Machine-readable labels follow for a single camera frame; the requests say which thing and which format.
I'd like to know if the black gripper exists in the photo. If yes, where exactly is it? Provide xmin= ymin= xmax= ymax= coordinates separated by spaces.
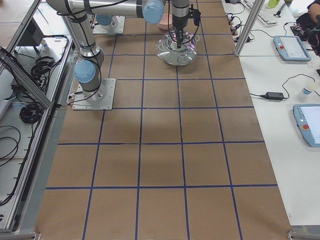
xmin=172 ymin=14 xmax=188 ymax=48

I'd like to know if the glass pot lid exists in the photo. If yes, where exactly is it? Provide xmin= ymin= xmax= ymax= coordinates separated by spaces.
xmin=155 ymin=33 xmax=198 ymax=63

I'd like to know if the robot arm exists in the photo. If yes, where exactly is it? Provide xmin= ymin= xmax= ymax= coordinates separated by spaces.
xmin=95 ymin=14 xmax=119 ymax=30
xmin=47 ymin=0 xmax=166 ymax=104

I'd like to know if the light green steel pot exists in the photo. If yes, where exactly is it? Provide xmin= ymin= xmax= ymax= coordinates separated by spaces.
xmin=159 ymin=31 xmax=201 ymax=67

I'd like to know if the pink bowl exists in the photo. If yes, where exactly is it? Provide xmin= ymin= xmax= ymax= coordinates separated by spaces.
xmin=157 ymin=13 xmax=173 ymax=30

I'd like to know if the white keyboard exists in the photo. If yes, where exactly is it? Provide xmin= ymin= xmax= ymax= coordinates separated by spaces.
xmin=240 ymin=0 xmax=279 ymax=27

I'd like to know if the green bottle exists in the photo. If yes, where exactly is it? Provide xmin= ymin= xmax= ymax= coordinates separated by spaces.
xmin=267 ymin=0 xmax=280 ymax=9

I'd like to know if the black power adapter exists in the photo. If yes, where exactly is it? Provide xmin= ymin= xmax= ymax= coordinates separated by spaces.
xmin=264 ymin=92 xmax=285 ymax=101

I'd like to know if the upper teach pendant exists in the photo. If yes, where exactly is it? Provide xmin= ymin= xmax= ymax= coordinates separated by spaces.
xmin=273 ymin=35 xmax=311 ymax=62

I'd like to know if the teach pendant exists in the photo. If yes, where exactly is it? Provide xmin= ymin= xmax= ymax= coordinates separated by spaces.
xmin=273 ymin=35 xmax=311 ymax=62
xmin=292 ymin=104 xmax=320 ymax=148

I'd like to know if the white paper cup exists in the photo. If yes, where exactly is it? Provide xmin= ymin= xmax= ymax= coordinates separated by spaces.
xmin=302 ymin=82 xmax=319 ymax=95

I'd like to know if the lower teach pendant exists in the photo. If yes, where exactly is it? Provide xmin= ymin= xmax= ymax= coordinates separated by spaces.
xmin=292 ymin=104 xmax=320 ymax=148

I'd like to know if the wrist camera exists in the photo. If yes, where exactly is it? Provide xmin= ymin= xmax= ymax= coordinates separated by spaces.
xmin=188 ymin=6 xmax=201 ymax=27

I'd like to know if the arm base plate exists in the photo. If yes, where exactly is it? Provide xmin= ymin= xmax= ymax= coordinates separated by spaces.
xmin=93 ymin=14 xmax=125 ymax=35
xmin=72 ymin=78 xmax=117 ymax=111

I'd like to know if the aluminium frame post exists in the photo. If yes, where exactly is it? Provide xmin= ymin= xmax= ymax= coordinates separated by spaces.
xmin=234 ymin=0 xmax=265 ymax=57

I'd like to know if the coiled black cable upper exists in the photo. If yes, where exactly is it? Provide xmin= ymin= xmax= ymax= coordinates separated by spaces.
xmin=30 ymin=56 xmax=56 ymax=83

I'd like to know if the coiled black cable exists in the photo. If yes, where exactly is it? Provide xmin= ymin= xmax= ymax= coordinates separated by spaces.
xmin=19 ymin=102 xmax=42 ymax=124
xmin=30 ymin=56 xmax=56 ymax=83

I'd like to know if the coiled black cable lower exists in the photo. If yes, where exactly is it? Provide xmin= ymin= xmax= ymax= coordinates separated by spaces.
xmin=19 ymin=102 xmax=42 ymax=124

